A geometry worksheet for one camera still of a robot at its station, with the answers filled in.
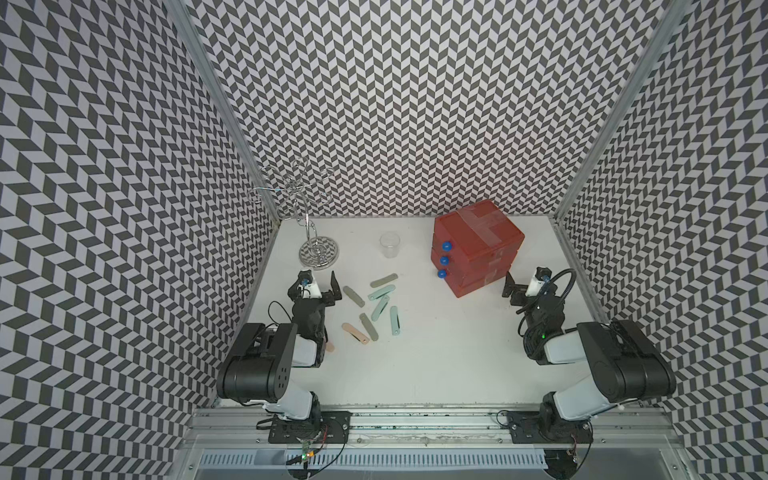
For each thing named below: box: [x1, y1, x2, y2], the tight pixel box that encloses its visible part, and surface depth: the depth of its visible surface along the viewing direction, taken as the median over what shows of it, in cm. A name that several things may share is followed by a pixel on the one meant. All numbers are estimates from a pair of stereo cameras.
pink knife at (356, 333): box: [341, 322, 370, 345], surface depth 92 cm
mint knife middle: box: [371, 295, 390, 321], surface depth 96 cm
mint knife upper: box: [368, 285, 396, 301], surface depth 98 cm
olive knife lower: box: [359, 312, 379, 341], surface depth 92 cm
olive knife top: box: [370, 273, 399, 289], surface depth 100 cm
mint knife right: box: [390, 305, 401, 336], surface depth 93 cm
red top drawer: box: [433, 200, 525, 260], surface depth 88 cm
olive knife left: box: [343, 286, 365, 308], surface depth 100 cm
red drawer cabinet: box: [431, 200, 525, 299], surface depth 88 cm
